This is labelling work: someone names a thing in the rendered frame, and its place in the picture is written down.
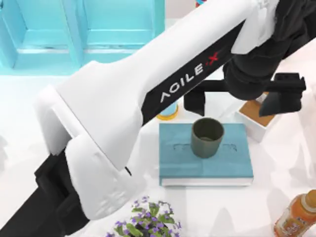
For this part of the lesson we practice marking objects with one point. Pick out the purple flower plant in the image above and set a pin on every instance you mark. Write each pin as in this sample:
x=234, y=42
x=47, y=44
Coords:
x=148, y=222

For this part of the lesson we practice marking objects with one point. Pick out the blue and yellow cup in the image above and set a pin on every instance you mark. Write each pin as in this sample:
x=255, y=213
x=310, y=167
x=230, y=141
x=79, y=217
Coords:
x=170, y=112

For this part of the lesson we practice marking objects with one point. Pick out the orange bottle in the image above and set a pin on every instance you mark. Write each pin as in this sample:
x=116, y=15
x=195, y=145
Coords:
x=296, y=217

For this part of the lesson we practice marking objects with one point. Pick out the white box with brown top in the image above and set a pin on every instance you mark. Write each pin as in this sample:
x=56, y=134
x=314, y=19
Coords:
x=254, y=123

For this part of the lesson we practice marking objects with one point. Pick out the olive green cup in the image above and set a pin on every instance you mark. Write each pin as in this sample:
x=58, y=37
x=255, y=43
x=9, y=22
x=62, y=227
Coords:
x=206, y=143

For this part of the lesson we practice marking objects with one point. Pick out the red and blue object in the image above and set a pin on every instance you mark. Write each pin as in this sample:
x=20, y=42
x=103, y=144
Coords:
x=199, y=2

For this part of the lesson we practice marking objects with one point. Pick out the teal book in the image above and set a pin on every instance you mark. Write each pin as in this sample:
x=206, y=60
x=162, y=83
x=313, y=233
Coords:
x=177, y=158

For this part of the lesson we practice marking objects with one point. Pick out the light blue rack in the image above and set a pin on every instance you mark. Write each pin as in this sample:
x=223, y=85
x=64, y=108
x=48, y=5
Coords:
x=49, y=37

